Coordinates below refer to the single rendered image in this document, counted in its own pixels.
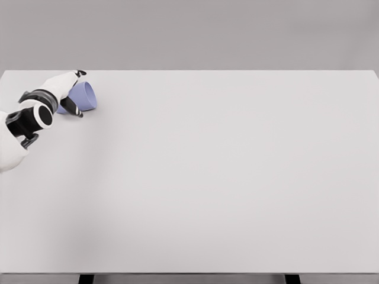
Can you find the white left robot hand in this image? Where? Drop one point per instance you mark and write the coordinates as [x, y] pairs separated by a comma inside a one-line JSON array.
[[64, 83]]

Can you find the lavender blue cup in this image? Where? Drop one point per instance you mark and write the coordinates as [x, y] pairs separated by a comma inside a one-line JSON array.
[[84, 97]]

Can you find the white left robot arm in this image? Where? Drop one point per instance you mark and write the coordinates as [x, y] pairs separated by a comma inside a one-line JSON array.
[[26, 116]]

